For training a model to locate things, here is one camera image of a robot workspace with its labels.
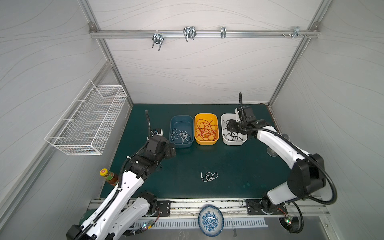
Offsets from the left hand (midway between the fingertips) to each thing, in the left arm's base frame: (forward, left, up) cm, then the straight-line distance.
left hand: (168, 143), depth 77 cm
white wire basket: (0, +37, +13) cm, 39 cm away
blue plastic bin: (+20, -4, -16) cm, 26 cm away
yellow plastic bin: (+29, -23, -12) cm, 39 cm away
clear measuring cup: (+7, -64, -1) cm, 64 cm away
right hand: (+16, -36, -1) cm, 40 cm away
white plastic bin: (+32, -36, -15) cm, 50 cm away
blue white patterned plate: (-31, -23, -18) cm, 42 cm away
